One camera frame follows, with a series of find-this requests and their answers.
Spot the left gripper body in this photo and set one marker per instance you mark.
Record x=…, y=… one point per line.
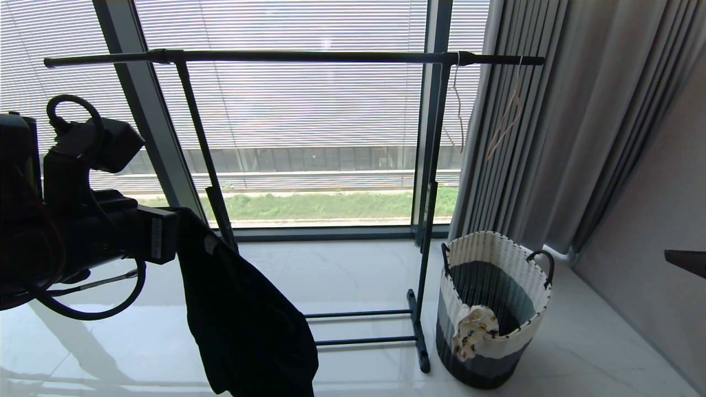
x=149, y=234

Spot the black short-sleeved shirt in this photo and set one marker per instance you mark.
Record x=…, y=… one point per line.
x=248, y=320

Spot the pink clothes hanger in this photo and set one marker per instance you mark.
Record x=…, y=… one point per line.
x=504, y=128
x=461, y=110

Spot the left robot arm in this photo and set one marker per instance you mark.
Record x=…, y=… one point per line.
x=16, y=176

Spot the black clothes rack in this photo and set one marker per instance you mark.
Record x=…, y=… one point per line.
x=309, y=55

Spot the white laundry basket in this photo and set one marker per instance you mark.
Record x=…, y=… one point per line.
x=496, y=278

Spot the window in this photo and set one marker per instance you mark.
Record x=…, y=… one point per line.
x=309, y=110

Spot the cream printed garment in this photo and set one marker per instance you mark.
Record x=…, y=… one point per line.
x=474, y=331

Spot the grey curtain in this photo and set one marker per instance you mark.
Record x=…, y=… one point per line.
x=579, y=110

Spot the dark table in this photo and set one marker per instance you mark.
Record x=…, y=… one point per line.
x=689, y=262

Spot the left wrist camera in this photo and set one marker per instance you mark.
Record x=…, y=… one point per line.
x=113, y=143

